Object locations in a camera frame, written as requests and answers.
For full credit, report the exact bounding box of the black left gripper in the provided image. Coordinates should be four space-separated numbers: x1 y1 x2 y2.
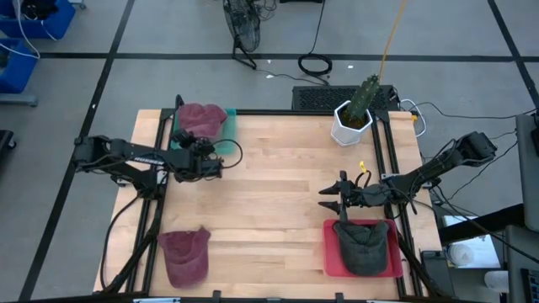
170 128 224 184

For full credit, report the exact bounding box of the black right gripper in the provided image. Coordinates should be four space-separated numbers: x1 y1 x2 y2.
317 169 392 223

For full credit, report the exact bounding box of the maroon baseball cap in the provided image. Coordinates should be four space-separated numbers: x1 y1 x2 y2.
177 103 229 141
157 226 212 290

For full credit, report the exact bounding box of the black baseball cap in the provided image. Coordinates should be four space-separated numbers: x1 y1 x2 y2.
332 221 391 278

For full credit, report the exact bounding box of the teal plastic tray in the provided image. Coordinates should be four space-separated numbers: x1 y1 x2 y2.
169 108 237 156

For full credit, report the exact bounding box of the red plastic tray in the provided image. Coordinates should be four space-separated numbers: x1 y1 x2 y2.
322 218 404 279

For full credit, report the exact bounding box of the white hexagonal plant pot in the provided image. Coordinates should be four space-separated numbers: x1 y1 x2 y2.
330 99 374 147

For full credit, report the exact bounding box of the black perforated computer case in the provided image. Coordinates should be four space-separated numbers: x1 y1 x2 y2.
291 85 400 113

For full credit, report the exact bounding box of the green cactus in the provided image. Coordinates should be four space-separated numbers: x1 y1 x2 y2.
344 73 381 123

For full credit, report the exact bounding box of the black flat device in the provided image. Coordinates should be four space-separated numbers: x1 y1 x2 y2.
420 250 443 274

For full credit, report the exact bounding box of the black floor fan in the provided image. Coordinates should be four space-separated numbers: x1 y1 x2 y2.
221 0 262 71

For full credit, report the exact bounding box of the clear plastic roll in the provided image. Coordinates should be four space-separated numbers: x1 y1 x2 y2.
446 243 475 267

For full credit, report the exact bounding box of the black diagonal beam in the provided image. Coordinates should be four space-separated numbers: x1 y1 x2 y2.
437 204 526 246

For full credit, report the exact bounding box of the white paper sheet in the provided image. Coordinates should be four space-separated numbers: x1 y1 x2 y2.
441 214 503 270

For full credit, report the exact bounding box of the large blue bin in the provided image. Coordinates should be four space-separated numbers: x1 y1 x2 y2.
0 0 77 41

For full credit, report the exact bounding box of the white cup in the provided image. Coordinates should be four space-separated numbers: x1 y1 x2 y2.
483 270 510 292

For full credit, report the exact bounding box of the small blue bin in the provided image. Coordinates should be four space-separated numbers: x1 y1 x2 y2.
0 38 40 94

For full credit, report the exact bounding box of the grey desk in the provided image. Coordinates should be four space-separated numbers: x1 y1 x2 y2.
515 112 539 233

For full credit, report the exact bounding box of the grey cabinet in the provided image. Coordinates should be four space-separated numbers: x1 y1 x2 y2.
503 225 539 303

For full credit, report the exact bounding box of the black item in bin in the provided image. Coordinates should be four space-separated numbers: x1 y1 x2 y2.
19 0 60 21

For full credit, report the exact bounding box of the dark keyboard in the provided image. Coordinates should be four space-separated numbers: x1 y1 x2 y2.
520 268 539 303

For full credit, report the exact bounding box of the black metal table frame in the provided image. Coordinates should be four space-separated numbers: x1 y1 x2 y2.
99 94 447 302

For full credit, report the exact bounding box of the white looped cable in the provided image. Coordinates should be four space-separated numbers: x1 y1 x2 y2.
399 98 428 139

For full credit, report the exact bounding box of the coiled black cable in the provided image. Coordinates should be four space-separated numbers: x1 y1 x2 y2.
297 53 334 78

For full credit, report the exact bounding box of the thick black table cable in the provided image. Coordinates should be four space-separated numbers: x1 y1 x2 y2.
99 195 147 291

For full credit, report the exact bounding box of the yellow hanging strap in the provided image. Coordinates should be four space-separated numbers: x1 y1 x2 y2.
377 0 408 83

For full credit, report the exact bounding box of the long black floor cable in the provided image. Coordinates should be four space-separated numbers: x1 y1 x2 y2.
410 102 539 121

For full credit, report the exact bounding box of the straight black floor cable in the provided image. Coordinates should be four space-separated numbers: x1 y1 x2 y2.
309 0 326 56

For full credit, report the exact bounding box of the grey base plate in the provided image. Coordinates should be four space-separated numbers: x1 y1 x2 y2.
0 93 40 107

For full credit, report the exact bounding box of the white thin cable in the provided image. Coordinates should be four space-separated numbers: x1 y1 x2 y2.
12 0 58 60

